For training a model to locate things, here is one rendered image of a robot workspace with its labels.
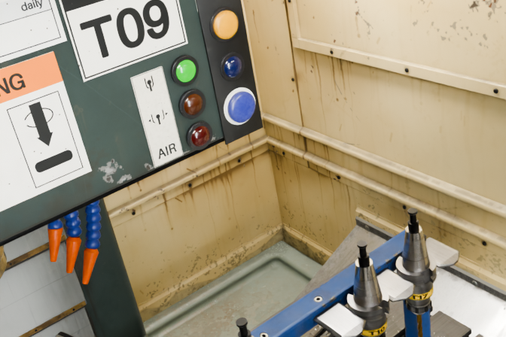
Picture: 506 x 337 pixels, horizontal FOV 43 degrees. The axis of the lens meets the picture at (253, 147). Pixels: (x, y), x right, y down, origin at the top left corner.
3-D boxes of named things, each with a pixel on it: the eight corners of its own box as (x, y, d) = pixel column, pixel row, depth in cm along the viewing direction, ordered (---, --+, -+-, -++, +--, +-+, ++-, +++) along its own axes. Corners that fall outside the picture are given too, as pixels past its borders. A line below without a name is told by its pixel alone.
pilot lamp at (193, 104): (207, 111, 57) (202, 89, 56) (187, 120, 56) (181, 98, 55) (203, 110, 58) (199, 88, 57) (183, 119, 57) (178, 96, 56)
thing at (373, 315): (363, 291, 102) (362, 279, 101) (397, 305, 98) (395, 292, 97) (341, 314, 98) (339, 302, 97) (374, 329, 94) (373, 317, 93)
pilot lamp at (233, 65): (245, 74, 59) (242, 52, 58) (227, 82, 58) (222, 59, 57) (242, 73, 59) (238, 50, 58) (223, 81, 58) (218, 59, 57)
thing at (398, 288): (422, 289, 99) (421, 286, 99) (398, 307, 97) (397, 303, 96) (388, 271, 104) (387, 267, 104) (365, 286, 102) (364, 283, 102)
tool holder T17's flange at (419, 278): (419, 259, 107) (419, 247, 106) (444, 277, 102) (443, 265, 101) (389, 273, 105) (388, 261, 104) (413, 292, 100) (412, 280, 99)
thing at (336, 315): (372, 326, 94) (371, 322, 94) (346, 345, 91) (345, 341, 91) (339, 305, 99) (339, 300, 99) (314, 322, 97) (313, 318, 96)
